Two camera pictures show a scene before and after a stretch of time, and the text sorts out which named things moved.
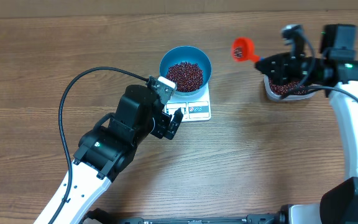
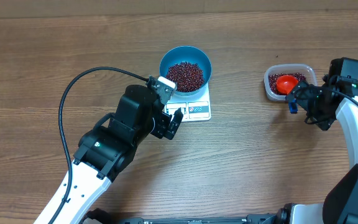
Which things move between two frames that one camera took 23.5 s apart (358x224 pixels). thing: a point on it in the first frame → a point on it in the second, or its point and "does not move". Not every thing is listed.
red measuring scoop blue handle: x=243 y=50 → x=285 y=84
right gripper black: x=279 y=66 → x=324 y=121
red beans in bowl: x=188 y=76 does not move
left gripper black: x=163 y=119 does not move
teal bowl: x=190 y=68 does not move
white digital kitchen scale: x=195 y=107 does not move
